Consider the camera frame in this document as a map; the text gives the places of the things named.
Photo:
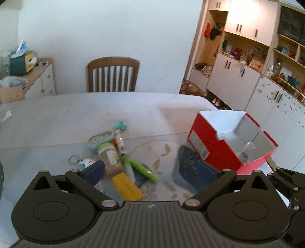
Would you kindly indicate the red cardboard shoe box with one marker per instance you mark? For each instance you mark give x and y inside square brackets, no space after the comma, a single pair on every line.
[214,152]

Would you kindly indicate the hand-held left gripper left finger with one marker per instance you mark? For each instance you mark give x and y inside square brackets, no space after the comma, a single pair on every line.
[95,171]

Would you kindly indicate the black hanging bag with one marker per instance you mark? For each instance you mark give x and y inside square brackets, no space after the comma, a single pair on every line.
[215,32]

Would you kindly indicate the yellow rectangular box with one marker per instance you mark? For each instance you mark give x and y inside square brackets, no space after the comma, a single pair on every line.
[127,188]

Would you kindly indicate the green-lidded spice jar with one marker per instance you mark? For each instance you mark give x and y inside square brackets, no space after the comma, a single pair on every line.
[111,159]

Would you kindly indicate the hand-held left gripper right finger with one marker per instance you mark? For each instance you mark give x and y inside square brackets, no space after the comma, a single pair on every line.
[205,168]

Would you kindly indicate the bright green tube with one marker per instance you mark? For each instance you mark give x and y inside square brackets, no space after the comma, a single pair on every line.
[144,171]

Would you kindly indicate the teal pom-pom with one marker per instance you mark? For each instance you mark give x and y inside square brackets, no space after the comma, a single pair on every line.
[120,125]

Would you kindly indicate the crumpled white tissue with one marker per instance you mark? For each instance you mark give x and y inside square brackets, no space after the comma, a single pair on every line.
[7,116]

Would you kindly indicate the small clear plastic bottle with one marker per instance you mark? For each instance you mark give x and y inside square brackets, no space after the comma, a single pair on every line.
[246,152]

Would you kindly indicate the white tube with red print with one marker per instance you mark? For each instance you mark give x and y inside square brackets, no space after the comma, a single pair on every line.
[121,145]

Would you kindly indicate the sunglasses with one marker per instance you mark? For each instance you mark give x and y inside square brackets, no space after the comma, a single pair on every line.
[42,64]

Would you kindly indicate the green and yellow tissue box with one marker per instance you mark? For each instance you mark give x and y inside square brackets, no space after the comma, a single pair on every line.
[21,64]

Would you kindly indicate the crumpled plastic bag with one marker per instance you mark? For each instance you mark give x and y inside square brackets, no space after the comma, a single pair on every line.
[13,82]

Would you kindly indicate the clear glass jar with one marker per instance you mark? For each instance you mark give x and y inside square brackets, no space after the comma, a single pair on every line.
[3,64]

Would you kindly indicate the white wall cabinet unit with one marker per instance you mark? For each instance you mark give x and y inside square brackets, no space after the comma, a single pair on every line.
[240,81]

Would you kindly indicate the small white bottle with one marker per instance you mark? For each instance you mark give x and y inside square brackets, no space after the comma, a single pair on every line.
[129,170]

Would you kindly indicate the brown wooden chair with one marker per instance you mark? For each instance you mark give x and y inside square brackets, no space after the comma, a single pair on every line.
[112,64]

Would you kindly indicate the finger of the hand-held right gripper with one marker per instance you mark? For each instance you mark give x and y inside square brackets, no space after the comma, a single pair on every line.
[294,184]

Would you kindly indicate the light blue oval case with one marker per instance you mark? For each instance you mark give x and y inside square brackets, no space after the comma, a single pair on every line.
[100,138]

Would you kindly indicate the dark blue speckled placemat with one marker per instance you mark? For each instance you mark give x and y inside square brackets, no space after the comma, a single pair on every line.
[1,181]

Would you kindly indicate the white wooden sideboard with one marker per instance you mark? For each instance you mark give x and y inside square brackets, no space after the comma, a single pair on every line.
[45,78]

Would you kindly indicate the shoes under cabinet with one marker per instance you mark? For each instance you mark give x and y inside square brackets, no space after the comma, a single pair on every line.
[216,102]

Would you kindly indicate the brown cardboard box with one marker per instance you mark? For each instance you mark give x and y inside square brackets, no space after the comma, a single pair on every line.
[12,95]

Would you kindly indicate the red hanging bag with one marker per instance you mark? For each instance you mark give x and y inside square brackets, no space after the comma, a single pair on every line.
[207,29]

